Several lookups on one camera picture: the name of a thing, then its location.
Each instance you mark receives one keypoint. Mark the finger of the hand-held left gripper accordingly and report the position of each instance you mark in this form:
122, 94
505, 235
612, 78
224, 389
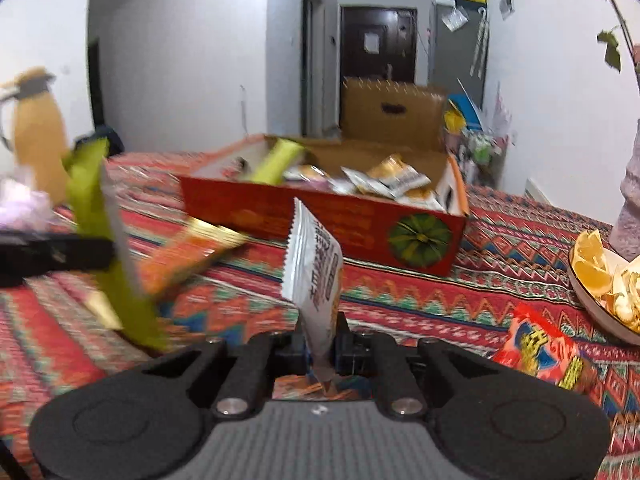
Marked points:
75, 255

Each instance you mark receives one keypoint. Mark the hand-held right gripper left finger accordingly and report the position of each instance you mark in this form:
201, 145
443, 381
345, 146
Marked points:
297, 347

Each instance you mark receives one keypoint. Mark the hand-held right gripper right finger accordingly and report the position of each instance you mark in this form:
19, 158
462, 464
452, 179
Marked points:
345, 347

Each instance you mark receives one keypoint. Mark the green snack packet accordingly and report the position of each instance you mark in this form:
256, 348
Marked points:
95, 195
277, 160

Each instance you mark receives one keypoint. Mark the red cardboard box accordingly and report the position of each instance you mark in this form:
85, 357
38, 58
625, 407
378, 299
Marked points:
300, 220

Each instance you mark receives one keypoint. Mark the purple tissue pack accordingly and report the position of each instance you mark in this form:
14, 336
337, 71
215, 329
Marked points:
20, 200

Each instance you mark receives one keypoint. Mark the patterned tablecloth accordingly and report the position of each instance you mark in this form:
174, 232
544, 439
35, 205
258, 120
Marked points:
425, 300

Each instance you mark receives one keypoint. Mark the yellow thermos jug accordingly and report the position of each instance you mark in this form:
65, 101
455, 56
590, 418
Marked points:
40, 150

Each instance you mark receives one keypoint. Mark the orange gold snack packet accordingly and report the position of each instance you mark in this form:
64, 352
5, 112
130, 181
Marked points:
190, 260

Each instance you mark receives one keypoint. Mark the red snack packet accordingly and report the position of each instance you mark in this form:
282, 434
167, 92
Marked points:
540, 350

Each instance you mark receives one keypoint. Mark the white flat carton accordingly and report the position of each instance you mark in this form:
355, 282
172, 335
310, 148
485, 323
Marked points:
537, 191

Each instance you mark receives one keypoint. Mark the round plate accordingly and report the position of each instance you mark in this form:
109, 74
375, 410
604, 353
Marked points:
590, 305

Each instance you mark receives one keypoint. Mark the blue bag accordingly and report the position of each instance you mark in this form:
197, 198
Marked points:
469, 107

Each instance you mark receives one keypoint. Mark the dark entrance door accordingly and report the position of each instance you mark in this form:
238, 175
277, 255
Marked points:
360, 60

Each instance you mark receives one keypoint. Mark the grey refrigerator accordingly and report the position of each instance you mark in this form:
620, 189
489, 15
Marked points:
460, 60

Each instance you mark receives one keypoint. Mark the pink ceramic vase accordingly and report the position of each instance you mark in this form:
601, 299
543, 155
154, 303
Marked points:
631, 210

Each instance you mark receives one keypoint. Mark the folded umbrella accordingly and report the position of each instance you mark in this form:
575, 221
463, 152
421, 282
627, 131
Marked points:
481, 40

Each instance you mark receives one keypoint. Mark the clear plastic bag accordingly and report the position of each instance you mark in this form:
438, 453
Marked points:
454, 20

